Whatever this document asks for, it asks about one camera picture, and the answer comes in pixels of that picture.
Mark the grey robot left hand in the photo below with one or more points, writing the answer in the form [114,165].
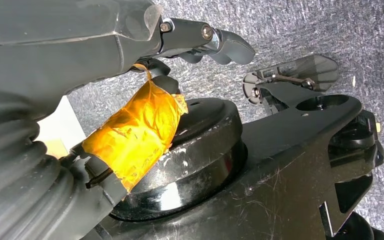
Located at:
[62,49]

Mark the small white scrap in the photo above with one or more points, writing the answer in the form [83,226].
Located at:
[354,81]

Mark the small yellow scrap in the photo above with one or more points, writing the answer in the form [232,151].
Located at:
[378,127]

